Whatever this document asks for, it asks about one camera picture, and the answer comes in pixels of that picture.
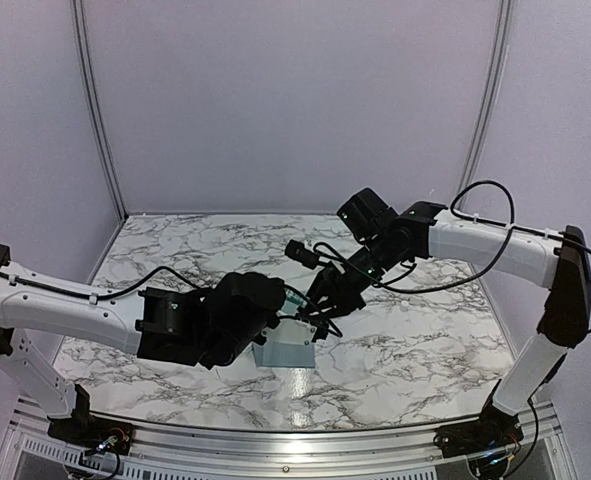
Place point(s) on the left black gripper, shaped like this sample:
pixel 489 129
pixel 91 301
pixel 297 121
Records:
pixel 280 283

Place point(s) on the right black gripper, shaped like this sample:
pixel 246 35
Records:
pixel 331 284

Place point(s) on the white green glue stick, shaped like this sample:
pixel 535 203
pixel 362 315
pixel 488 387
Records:
pixel 293 303

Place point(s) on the blue-grey envelope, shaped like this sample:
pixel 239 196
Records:
pixel 276 355

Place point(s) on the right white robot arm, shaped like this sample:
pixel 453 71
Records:
pixel 556 261

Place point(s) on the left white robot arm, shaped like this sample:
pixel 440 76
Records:
pixel 149 323

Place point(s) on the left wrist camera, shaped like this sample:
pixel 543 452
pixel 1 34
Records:
pixel 290 332

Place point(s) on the aluminium front rail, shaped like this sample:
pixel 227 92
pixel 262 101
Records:
pixel 167 451

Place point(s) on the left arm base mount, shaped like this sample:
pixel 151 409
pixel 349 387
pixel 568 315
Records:
pixel 90 434

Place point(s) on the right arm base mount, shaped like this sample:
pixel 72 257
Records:
pixel 475 436

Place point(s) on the right aluminium corner post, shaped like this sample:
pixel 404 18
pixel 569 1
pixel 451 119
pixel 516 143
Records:
pixel 490 93

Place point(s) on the aluminium corner post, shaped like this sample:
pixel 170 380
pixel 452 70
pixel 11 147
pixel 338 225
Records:
pixel 490 93
pixel 92 98

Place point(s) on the left aluminium corner post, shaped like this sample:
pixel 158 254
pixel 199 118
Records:
pixel 92 98

